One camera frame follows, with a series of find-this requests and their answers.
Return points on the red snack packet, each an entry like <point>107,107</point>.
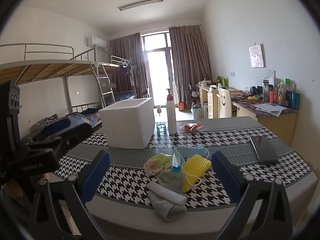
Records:
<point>191,127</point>

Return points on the hanging dark clothes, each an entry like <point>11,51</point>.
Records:
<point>126,70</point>

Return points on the white pump bottle red cap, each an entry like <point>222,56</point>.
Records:
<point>171,120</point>

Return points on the row of bottles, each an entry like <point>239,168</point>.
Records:
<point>280,95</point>

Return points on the grey-green cloth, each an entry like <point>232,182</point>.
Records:
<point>171,181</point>

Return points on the black phone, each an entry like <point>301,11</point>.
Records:
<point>263,150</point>

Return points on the grey sock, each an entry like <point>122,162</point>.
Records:
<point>165,211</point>

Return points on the brown curtain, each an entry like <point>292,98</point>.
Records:
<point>125,52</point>
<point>190,60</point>

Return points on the white air conditioner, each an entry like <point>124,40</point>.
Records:
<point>96,41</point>

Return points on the printed papers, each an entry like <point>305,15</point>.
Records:
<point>271,108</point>

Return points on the blue checked mattress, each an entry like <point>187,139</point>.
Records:
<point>125,95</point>

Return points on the white sponge block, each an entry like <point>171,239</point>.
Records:
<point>165,192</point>

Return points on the ceiling tube light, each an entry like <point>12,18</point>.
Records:
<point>141,4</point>

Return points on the white trash bin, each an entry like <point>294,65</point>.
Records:
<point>196,113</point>

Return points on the black headphones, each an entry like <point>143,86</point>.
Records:
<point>257,91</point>

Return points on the glass jar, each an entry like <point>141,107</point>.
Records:
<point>161,127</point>

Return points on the wall poster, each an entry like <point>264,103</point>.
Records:
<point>257,56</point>

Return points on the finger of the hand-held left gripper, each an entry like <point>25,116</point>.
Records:
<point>57,127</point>
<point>75,135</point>

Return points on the metal bunk bed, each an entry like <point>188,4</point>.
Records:
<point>50,66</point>
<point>117,66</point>

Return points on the glass balcony door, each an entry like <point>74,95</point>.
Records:
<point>160,75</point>

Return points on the yellow ribbed sponge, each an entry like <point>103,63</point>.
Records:
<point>196,167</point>

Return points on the green bag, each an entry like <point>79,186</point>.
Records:
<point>224,82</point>

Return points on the houndstooth tablecloth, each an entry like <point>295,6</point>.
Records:
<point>125,180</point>

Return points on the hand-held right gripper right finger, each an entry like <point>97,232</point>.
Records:
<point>222,172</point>

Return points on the black folding chair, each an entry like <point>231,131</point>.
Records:
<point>146,93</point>

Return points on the white foam box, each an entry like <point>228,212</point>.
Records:
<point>125,125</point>

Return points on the wooden chair with smiley face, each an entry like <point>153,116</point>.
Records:
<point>224,102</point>

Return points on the blue patterned quilt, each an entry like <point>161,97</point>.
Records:
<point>75,118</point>

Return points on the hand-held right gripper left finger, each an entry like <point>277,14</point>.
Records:
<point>96,175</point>

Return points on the green pink cloth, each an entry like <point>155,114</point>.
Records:
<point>157,163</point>

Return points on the wooden desk with patterned cloth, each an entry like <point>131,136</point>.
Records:
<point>277,127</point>

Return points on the yellow desk item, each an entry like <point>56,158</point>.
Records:
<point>253,98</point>

